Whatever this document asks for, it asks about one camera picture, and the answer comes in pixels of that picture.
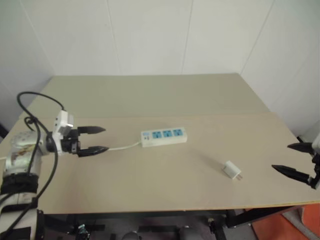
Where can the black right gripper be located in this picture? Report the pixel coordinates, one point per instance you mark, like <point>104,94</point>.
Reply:
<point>316,175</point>

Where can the white power strip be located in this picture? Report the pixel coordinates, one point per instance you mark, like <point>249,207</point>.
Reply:
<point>163,137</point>

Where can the white plug adapter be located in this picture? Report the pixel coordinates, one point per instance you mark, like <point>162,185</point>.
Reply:
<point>231,170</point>

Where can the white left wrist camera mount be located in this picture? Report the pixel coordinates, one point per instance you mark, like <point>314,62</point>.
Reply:
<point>61,125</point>

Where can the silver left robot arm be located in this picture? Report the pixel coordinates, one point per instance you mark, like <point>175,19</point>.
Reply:
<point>18,155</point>

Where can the dark rounded shape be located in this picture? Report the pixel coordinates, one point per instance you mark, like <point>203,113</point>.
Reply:
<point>131,236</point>

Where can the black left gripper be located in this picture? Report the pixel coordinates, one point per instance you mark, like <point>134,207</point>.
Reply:
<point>71,145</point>

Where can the black table frame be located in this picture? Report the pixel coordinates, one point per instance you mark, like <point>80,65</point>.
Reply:
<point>175,214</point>

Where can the small teal object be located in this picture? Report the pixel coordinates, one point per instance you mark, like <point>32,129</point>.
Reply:
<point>82,229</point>

